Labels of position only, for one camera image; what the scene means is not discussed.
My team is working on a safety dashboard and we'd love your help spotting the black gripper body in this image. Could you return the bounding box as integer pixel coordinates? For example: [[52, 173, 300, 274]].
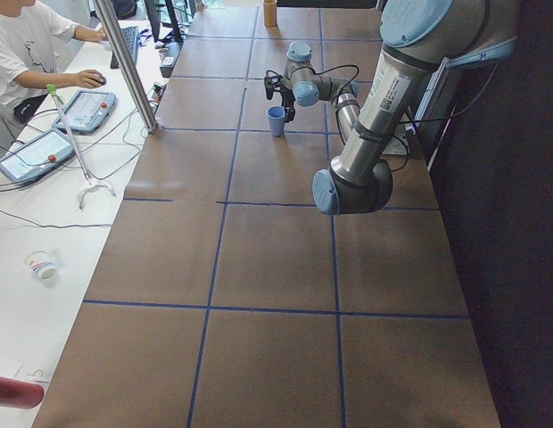
[[263, 70, 295, 109]]

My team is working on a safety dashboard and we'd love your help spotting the blue ribbed plastic cup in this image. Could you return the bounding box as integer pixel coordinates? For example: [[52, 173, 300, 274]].
[[267, 105, 286, 136]]

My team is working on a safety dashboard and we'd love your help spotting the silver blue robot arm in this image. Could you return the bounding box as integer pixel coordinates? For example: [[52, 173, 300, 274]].
[[264, 1, 520, 215]]

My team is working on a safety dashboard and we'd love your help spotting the brown wooden chopstick holder cup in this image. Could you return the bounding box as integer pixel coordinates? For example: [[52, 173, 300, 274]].
[[263, 0, 277, 28]]

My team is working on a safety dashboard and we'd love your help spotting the white paper cup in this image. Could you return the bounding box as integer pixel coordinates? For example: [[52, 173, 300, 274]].
[[25, 250, 57, 280]]

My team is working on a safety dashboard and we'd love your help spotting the black power adapter box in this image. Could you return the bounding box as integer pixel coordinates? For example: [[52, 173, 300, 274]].
[[159, 42, 183, 78]]

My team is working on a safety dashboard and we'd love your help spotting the black monitor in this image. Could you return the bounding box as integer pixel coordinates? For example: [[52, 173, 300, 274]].
[[144, 0, 183, 44]]

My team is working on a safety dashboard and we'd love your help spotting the black keyboard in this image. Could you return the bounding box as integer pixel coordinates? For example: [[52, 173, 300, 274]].
[[110, 26, 139, 70]]

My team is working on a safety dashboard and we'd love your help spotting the far teach pendant tablet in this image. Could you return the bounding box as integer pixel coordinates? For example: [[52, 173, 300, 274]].
[[62, 89, 117, 135]]

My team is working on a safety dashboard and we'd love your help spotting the teach pendant tablet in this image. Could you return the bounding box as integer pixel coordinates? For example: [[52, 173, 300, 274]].
[[0, 129, 75, 184], [62, 89, 117, 135]]

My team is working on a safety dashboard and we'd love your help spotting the grabber reaching tool stick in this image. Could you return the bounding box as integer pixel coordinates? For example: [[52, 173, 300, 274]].
[[46, 84, 117, 210]]

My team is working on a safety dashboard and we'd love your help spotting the near teach pendant tablet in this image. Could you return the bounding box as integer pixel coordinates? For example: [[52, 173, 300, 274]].
[[0, 129, 75, 184]]

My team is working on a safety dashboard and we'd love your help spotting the person in white shirt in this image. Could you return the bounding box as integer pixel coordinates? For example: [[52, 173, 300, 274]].
[[0, 1, 106, 124]]

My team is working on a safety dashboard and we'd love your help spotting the red fire extinguisher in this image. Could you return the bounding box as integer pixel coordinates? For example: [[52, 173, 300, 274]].
[[0, 376, 45, 409]]

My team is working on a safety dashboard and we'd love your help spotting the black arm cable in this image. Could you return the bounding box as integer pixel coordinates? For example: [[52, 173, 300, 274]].
[[314, 64, 478, 173]]

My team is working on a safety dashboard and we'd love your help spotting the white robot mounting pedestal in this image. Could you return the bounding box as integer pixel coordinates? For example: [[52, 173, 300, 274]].
[[383, 127, 409, 156]]

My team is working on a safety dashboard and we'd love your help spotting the aluminium frame post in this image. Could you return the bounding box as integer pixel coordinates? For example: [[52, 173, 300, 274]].
[[94, 0, 158, 134]]

